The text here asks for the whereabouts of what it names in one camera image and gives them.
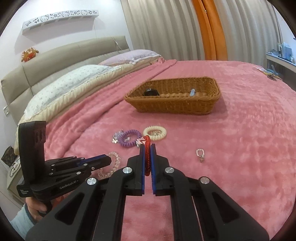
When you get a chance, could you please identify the red string bracelet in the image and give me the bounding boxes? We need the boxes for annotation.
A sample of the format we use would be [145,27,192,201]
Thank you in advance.
[140,135,153,177]

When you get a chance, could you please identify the black smart watch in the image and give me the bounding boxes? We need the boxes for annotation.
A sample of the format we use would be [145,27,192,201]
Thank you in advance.
[143,88,159,96]

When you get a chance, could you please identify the light blue hair clip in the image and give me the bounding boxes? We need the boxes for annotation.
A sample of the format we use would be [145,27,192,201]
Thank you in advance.
[190,89,196,97]

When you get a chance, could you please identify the person's left hand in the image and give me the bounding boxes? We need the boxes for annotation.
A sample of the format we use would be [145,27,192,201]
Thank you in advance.
[24,195,65,221]

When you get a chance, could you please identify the silver butterfly charm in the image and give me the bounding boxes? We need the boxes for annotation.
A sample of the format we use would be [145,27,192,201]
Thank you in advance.
[112,130,124,144]

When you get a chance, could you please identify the pink star charm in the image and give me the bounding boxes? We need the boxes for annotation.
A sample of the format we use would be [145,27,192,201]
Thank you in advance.
[135,137,145,148]

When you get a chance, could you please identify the small silver clasp charm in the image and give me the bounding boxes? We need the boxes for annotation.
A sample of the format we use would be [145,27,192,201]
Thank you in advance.
[196,149,205,163]

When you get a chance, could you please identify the cream quilt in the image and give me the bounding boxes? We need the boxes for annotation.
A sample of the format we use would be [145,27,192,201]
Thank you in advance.
[21,58,175,159]

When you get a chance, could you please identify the white floral pillow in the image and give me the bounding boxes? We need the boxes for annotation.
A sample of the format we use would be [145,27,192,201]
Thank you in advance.
[24,65,119,118]

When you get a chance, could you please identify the pink fleece blanket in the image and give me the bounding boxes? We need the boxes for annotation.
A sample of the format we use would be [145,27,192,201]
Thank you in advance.
[41,59,296,241]

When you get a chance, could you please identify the beige padded headboard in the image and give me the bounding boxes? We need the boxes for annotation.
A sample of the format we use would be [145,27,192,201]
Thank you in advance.
[1,36,130,123]

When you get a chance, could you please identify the lilac pillow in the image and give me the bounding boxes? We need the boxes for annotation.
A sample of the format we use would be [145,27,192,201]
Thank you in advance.
[99,49,161,66]

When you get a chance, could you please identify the brown wicker basket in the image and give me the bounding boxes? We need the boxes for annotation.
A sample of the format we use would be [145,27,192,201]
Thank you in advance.
[125,76,221,115]

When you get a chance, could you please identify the orange plush toy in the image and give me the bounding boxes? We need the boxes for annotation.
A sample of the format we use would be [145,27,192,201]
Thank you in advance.
[21,47,39,62]

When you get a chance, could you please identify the white hello kitty shelf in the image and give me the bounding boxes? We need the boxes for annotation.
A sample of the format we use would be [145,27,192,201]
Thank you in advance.
[22,9,99,35]

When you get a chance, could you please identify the beige curtain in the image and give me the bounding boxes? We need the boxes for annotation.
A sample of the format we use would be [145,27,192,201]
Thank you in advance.
[121,1,282,66]

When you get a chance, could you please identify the small items on bed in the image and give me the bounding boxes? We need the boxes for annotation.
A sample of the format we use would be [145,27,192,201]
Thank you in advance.
[256,67,282,81]

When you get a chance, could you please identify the orange curtain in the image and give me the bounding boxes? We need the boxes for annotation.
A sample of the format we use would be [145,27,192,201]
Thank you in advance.
[192,0,228,61]

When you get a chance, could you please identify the white desk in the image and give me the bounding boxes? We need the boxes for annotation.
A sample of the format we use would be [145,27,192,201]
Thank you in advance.
[266,52,296,73]

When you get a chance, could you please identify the purple spiral hair tie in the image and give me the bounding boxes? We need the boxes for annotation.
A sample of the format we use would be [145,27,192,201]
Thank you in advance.
[117,128,143,148]

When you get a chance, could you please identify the cream spiral hair tie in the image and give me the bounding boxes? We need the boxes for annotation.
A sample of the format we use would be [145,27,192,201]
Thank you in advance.
[142,125,168,141]

